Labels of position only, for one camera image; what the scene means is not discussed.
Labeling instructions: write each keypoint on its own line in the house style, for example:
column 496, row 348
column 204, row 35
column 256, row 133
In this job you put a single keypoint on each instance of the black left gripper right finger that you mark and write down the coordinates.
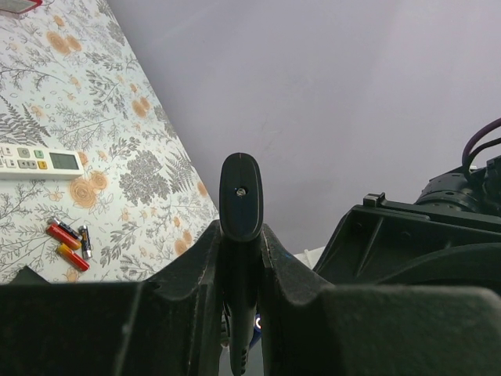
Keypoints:
column 312, row 327

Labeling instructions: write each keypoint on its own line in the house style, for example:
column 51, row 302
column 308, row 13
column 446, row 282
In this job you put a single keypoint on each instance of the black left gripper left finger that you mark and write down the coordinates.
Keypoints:
column 168, row 324

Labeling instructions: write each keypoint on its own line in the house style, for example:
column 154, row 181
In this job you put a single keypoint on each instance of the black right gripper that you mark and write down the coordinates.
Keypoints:
column 386, row 242

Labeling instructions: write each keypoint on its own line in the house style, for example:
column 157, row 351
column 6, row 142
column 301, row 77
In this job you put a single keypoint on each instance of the white air conditioner remote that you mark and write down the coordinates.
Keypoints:
column 19, row 162

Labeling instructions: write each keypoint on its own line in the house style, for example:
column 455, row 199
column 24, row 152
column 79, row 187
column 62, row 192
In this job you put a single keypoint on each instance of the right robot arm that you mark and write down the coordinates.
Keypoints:
column 453, row 188

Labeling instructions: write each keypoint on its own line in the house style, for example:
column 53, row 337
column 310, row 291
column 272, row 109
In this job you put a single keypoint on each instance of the blue purple battery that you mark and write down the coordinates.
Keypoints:
column 66, row 228

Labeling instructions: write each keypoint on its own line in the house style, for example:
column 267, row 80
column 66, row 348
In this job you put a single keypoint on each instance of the red toothpaste box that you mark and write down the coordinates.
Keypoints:
column 18, row 8

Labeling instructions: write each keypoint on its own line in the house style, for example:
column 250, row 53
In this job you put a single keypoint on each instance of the floral table mat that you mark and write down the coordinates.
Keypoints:
column 70, row 81

